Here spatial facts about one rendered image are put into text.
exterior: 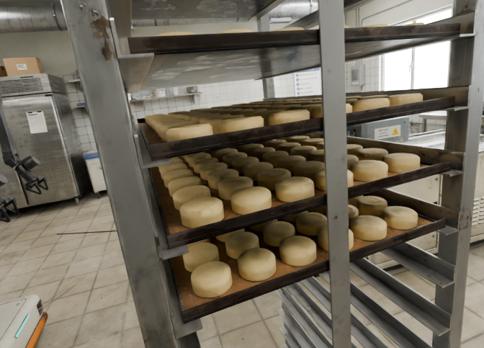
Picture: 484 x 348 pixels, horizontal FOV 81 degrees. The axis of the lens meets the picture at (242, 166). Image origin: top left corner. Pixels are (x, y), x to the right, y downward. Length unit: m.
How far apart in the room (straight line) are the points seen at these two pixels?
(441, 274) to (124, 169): 0.51
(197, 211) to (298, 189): 0.13
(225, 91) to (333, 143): 5.67
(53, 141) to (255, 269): 4.86
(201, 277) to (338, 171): 0.21
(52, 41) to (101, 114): 5.84
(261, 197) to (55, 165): 4.92
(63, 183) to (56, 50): 2.27
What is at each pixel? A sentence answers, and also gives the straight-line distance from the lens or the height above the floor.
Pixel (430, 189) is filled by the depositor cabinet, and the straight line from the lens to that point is 2.49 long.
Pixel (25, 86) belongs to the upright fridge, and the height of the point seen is 1.90.
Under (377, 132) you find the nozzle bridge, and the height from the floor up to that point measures 1.11.
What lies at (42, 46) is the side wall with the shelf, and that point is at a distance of 6.11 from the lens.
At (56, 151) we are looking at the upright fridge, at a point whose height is 0.92.
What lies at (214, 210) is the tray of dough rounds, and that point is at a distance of 0.32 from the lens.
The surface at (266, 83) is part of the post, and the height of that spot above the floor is 1.47.
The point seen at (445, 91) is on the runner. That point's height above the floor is 1.42.
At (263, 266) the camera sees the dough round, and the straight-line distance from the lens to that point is 0.37.
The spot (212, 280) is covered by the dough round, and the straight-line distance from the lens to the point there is 0.36.
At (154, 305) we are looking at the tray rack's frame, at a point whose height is 1.26.
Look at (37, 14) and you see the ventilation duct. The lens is 5.08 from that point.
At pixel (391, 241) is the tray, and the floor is 1.23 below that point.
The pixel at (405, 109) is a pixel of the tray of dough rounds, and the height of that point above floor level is 1.41.
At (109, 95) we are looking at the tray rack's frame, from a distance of 0.26.
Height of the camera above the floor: 1.45
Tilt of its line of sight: 14 degrees down
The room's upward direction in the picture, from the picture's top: 7 degrees counter-clockwise
